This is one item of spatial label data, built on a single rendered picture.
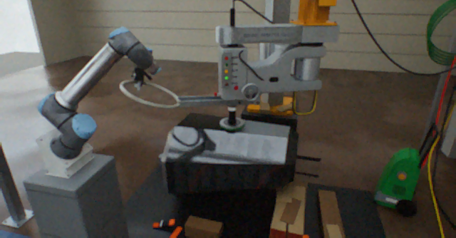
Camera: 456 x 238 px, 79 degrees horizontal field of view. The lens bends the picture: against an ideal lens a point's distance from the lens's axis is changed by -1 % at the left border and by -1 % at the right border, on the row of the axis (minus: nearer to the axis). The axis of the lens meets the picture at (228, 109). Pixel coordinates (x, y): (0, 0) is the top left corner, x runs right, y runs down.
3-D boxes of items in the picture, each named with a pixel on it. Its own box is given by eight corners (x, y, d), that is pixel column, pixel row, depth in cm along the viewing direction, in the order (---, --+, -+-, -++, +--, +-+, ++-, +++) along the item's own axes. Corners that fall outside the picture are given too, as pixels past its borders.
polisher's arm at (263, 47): (253, 60, 310) (254, 38, 301) (281, 58, 319) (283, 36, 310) (284, 78, 244) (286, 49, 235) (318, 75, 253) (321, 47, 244)
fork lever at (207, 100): (255, 97, 250) (256, 92, 248) (261, 105, 233) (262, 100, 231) (177, 100, 238) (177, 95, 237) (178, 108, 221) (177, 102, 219)
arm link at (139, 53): (155, 56, 158) (164, 68, 225) (139, 40, 156) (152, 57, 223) (140, 70, 157) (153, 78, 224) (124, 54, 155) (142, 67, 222)
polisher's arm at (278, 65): (310, 94, 259) (315, 40, 241) (321, 102, 238) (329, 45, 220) (232, 99, 247) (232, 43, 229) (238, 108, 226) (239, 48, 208)
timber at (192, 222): (184, 236, 236) (184, 225, 232) (190, 225, 247) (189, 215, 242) (218, 244, 228) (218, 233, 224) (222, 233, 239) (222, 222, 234)
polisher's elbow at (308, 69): (291, 76, 247) (293, 54, 240) (310, 74, 252) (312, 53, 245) (302, 82, 230) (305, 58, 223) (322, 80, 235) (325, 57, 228)
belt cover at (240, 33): (322, 41, 245) (324, 22, 238) (337, 46, 222) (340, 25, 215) (214, 45, 229) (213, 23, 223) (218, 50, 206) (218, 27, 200)
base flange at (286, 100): (254, 97, 346) (254, 93, 344) (294, 100, 334) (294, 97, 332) (246, 112, 302) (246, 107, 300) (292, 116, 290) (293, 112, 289)
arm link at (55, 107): (52, 132, 164) (137, 43, 153) (29, 111, 162) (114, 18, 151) (66, 125, 179) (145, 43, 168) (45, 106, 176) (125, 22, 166)
